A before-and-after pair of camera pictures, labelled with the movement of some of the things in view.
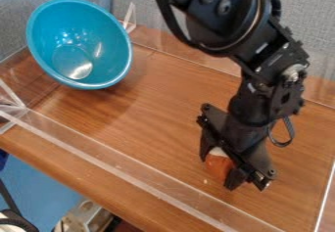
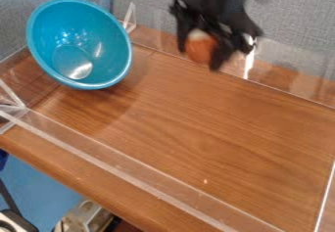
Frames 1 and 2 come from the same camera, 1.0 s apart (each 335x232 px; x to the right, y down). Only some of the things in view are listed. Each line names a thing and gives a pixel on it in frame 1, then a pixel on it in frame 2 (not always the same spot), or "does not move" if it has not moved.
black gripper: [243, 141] to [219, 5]
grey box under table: [89, 218] does not move
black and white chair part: [12, 219] does not move
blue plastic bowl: [78, 43] does not move
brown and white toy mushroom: [219, 163] to [200, 45]
